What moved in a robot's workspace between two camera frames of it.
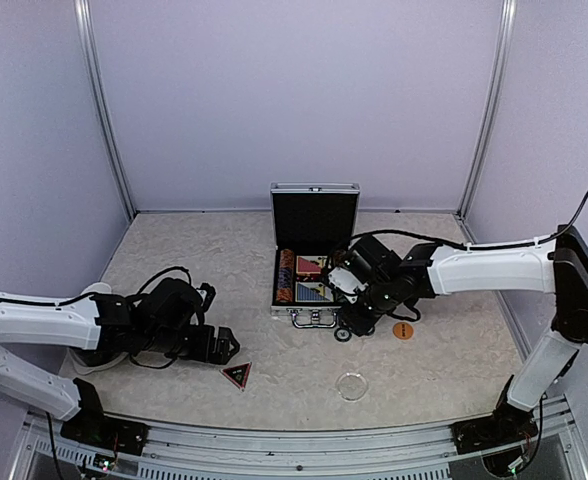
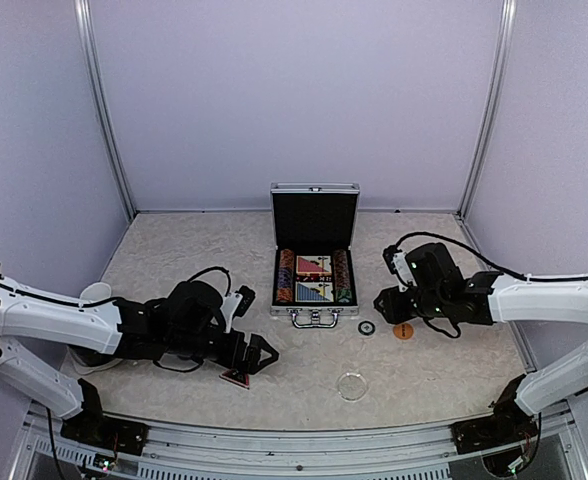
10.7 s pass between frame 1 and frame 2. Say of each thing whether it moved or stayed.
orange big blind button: stayed
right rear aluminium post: stayed
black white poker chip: moved
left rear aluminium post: stayed
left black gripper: moved
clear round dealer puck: stayed
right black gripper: moved
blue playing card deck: stayed
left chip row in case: stayed
